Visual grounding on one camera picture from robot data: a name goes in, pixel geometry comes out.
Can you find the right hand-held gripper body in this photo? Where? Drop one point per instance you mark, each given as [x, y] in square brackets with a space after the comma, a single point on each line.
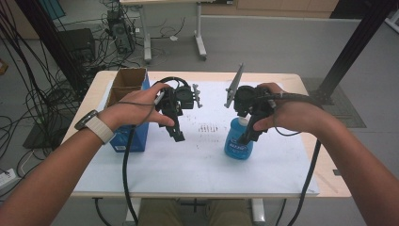
[247, 97]

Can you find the smartwatch with white band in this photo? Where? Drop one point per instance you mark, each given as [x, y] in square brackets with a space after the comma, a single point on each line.
[100, 128]

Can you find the white table leg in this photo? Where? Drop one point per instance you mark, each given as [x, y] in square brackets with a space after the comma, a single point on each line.
[133, 213]
[258, 212]

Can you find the person's left hand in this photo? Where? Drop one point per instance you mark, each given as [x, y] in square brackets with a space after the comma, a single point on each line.
[131, 109]

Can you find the black computer tower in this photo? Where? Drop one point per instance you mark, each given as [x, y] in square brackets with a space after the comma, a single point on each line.
[120, 34]

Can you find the person's leg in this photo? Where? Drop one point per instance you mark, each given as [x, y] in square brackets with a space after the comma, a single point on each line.
[230, 213]
[158, 213]

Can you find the black tape strip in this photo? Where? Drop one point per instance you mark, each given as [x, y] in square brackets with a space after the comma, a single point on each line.
[336, 172]

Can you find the black equipment case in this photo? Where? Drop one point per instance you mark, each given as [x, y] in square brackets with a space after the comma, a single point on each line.
[76, 44]

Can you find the open blue cardboard box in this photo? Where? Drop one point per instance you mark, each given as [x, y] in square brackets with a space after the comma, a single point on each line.
[141, 138]

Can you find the teal panel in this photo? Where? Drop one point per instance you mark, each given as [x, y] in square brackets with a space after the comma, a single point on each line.
[53, 8]

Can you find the person's right hand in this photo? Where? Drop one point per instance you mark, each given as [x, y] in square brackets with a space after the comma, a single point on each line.
[298, 114]

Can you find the white plug adapter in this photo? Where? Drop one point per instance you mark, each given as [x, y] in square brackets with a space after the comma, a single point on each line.
[173, 38]

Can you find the white table mat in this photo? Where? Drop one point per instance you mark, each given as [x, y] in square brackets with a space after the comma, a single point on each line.
[194, 169]

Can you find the black metal post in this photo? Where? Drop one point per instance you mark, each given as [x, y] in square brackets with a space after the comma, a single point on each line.
[354, 44]
[47, 31]

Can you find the white power strip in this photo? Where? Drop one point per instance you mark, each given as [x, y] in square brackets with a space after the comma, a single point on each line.
[6, 179]

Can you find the black floor mat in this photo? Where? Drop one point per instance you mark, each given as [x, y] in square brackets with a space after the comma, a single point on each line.
[40, 138]

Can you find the light wooden cabinet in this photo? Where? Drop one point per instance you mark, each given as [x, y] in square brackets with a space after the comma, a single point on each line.
[282, 6]

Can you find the blue bottle with white cap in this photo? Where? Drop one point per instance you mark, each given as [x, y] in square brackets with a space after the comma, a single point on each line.
[233, 139]

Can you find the person's left leg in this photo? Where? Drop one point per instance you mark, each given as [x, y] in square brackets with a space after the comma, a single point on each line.
[158, 213]

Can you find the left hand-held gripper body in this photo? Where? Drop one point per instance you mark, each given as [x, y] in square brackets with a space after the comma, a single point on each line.
[183, 99]

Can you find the grey floor mat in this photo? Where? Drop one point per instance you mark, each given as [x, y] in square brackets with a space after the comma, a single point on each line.
[345, 116]

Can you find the person's right leg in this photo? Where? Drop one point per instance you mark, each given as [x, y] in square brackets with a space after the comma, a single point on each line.
[230, 213]

